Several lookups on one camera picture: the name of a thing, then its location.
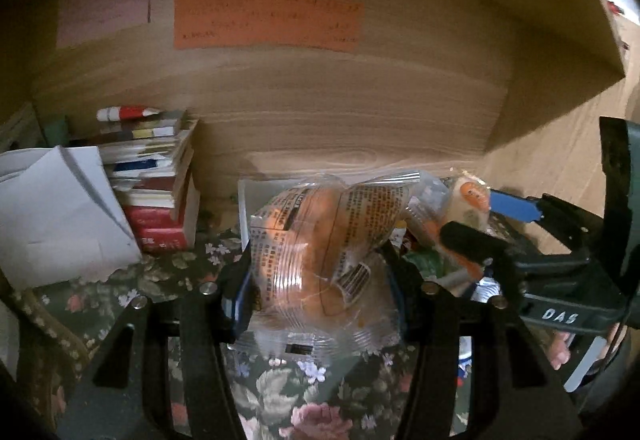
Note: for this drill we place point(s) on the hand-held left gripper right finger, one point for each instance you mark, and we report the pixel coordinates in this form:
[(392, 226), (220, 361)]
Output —
[(407, 292)]

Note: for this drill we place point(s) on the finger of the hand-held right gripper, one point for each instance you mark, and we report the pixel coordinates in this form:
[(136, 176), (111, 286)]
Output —
[(470, 240), (515, 206)]

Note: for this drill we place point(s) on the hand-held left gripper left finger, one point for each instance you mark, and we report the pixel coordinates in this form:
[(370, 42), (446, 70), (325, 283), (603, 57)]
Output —
[(240, 305)]

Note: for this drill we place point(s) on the small green snack packet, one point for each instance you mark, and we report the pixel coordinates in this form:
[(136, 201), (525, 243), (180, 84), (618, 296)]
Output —
[(427, 265)]

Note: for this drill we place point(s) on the pale packet with orange print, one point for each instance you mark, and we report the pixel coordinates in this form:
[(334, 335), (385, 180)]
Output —
[(467, 200)]

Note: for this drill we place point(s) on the clear packet of orange buns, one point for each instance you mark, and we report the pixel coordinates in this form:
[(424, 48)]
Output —
[(310, 245)]

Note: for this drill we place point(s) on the clear plastic storage container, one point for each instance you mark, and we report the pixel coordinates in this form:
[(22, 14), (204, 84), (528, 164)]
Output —
[(243, 210)]

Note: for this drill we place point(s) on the person's right hand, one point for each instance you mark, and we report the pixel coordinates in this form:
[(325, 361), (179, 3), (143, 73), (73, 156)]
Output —
[(557, 352)]

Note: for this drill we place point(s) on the dark floral tablecloth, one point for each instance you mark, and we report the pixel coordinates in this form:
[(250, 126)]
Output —
[(280, 400)]

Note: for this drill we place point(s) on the stack of books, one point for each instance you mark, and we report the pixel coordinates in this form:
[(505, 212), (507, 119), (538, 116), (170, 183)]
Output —
[(155, 220)]

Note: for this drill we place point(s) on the white folded paper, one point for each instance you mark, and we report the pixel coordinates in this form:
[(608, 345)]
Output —
[(55, 220)]

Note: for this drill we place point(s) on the red and white tube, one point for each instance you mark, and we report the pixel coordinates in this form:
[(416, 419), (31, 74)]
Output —
[(127, 112)]

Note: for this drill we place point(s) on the orange paper note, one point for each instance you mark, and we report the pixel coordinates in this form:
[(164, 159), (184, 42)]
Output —
[(267, 22)]

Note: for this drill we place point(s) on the pink paper note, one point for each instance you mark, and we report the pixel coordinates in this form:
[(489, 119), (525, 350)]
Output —
[(100, 2)]

